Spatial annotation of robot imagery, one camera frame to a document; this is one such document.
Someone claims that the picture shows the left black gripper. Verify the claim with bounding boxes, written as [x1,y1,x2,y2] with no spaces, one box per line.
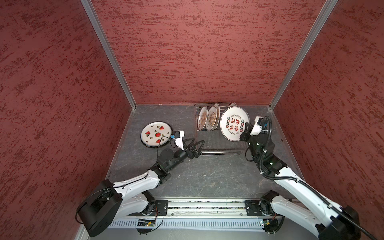
[167,136,205,171]

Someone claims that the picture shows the white plate red black characters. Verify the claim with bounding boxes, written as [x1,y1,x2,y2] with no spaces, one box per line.
[220,106,250,142]

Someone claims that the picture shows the dark rim striped plate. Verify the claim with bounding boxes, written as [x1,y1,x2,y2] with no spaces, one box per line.
[141,131,171,148]

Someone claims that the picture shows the watermelon plate blue rim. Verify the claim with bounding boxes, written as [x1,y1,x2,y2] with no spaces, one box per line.
[141,122,173,148]

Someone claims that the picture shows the patterned white plate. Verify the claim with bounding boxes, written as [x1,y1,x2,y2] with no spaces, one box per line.
[228,102,237,108]

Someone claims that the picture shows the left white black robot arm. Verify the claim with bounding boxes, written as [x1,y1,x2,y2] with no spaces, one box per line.
[75,138,205,237]

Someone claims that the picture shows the orange sunburst white plate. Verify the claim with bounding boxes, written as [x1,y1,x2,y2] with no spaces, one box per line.
[197,106,208,131]

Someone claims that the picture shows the left small circuit board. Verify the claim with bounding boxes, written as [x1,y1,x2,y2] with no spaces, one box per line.
[137,219,157,228]

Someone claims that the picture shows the small circuit board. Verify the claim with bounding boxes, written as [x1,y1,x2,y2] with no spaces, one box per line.
[263,219,280,234]
[137,219,157,228]

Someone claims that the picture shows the right small circuit board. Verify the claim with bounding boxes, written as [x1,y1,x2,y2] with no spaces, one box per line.
[263,219,280,234]

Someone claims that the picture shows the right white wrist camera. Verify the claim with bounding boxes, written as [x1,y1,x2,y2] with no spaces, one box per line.
[250,116,268,136]

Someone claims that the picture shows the steel wire dish rack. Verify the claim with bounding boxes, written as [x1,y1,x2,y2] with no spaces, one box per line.
[194,103,247,156]

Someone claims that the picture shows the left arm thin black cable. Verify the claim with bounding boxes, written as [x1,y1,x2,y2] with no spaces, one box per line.
[74,136,178,224]

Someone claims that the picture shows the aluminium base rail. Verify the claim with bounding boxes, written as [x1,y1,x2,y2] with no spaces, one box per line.
[155,198,261,219]

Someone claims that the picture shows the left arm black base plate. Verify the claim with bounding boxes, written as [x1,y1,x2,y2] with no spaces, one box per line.
[130,200,169,216]

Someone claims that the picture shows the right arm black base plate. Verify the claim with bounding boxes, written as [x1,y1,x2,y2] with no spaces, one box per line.
[245,200,272,217]

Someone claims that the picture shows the white perforated cable tray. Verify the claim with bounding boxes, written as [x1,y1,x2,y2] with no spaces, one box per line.
[107,218,271,231]

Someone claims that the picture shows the right aluminium corner post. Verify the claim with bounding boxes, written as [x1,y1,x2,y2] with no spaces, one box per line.
[269,0,338,112]

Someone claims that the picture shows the aluminium corner post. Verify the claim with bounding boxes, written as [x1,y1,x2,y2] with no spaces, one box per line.
[81,0,137,110]
[269,0,338,112]

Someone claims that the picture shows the left aluminium corner post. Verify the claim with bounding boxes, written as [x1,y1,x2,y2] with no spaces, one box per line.
[81,0,137,110]

